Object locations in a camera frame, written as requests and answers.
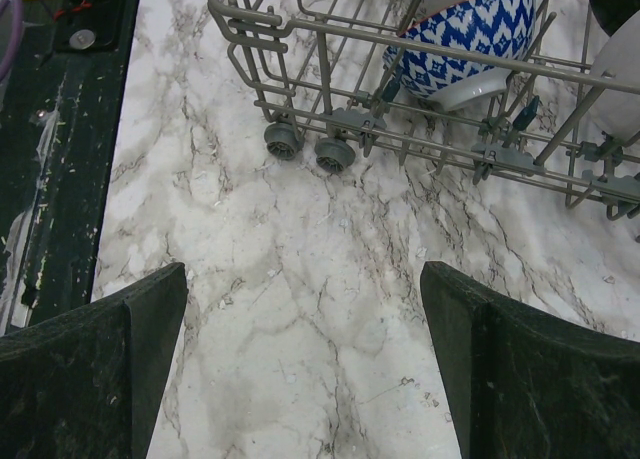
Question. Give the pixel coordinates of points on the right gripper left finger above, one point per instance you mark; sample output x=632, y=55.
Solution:
x=89, y=383

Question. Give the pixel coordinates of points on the black rimmed cream plate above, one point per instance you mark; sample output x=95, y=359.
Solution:
x=612, y=14

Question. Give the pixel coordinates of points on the black mounting base bar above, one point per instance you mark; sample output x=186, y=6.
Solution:
x=60, y=113

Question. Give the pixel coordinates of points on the grey wire dish rack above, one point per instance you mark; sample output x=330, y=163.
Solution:
x=561, y=124

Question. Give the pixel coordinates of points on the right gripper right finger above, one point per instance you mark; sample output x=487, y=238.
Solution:
x=522, y=383

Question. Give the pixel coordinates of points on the blue zigzag patterned bowl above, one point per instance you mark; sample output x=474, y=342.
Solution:
x=498, y=28

